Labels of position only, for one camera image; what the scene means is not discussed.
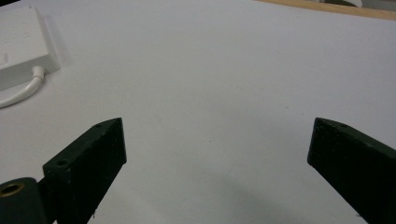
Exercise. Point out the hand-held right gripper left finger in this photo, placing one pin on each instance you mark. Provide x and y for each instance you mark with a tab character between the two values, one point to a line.
84	168

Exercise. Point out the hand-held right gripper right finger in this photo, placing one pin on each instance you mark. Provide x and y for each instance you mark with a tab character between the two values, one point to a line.
358	168

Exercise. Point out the white power strip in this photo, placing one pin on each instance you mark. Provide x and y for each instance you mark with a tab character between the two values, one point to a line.
21	46

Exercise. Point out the wooden table edge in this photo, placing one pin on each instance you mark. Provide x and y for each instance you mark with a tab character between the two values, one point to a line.
336	7

